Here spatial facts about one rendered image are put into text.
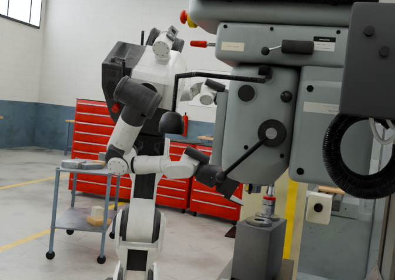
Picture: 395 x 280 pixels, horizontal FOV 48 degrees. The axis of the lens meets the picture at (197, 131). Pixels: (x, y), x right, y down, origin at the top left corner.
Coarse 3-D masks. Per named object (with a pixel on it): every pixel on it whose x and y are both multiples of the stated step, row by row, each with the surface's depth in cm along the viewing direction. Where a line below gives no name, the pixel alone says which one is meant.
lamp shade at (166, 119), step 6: (168, 114) 121; (174, 114) 121; (162, 120) 122; (168, 120) 121; (174, 120) 121; (180, 120) 122; (162, 126) 121; (168, 126) 120; (174, 126) 120; (180, 126) 121; (162, 132) 121; (168, 132) 120; (174, 132) 120; (180, 132) 122
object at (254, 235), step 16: (240, 224) 148; (256, 224) 147; (272, 224) 152; (240, 240) 148; (256, 240) 146; (272, 240) 147; (240, 256) 148; (256, 256) 146; (272, 256) 150; (240, 272) 148; (256, 272) 146; (272, 272) 152
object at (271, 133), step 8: (272, 120) 110; (264, 128) 110; (272, 128) 109; (280, 128) 109; (264, 136) 110; (272, 136) 109; (280, 136) 109; (256, 144) 111; (264, 144) 111; (272, 144) 110; (248, 152) 111; (240, 160) 112; (232, 168) 113; (216, 176) 113; (224, 176) 113
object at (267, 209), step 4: (264, 200) 159; (268, 200) 158; (264, 204) 159; (268, 204) 158; (272, 204) 158; (264, 208) 159; (268, 208) 158; (272, 208) 158; (264, 212) 159; (268, 212) 158; (272, 212) 158
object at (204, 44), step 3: (192, 42) 138; (195, 42) 138; (198, 42) 138; (201, 42) 137; (204, 42) 137; (207, 42) 137; (210, 42) 137; (192, 45) 139; (195, 45) 138; (198, 45) 138; (201, 45) 137; (204, 45) 137; (207, 45) 137; (210, 45) 137; (213, 45) 137
